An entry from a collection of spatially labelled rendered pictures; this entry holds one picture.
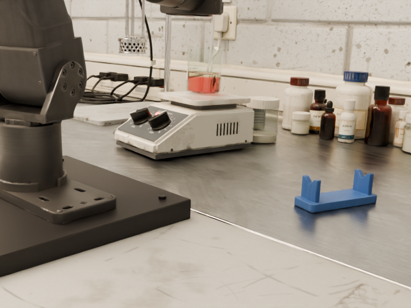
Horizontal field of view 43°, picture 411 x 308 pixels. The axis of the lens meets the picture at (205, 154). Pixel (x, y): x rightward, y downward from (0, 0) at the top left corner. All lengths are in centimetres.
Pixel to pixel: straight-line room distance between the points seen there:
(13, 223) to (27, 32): 18
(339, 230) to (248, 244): 11
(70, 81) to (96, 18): 136
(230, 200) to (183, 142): 21
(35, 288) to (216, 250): 16
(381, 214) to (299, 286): 22
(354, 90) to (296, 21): 32
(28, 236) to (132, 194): 14
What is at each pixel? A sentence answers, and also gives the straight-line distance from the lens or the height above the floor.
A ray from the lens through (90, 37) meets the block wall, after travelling 191.
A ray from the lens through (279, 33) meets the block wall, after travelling 132.
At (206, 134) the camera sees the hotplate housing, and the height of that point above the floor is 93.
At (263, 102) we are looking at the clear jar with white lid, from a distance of 93.
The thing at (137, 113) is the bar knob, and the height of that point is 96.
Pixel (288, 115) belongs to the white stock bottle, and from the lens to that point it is 111.
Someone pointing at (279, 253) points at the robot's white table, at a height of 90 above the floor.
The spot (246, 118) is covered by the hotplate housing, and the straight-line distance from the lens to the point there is 87.
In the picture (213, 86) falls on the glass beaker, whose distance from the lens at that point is 88.
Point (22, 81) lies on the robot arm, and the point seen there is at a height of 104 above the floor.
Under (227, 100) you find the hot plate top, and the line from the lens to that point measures 85.
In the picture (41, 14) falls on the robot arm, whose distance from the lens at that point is 52.
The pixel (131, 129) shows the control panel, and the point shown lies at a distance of 85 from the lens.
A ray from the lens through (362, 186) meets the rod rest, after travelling 65.
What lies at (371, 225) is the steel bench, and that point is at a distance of 57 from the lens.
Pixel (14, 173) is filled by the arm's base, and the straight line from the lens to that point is 54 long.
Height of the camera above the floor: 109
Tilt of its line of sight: 13 degrees down
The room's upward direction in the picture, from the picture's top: 2 degrees clockwise
